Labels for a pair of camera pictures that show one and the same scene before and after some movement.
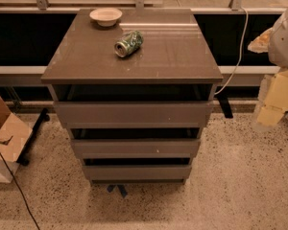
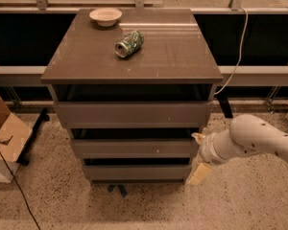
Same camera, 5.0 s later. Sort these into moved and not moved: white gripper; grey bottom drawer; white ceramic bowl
Moved: white gripper
Not moved: grey bottom drawer; white ceramic bowl
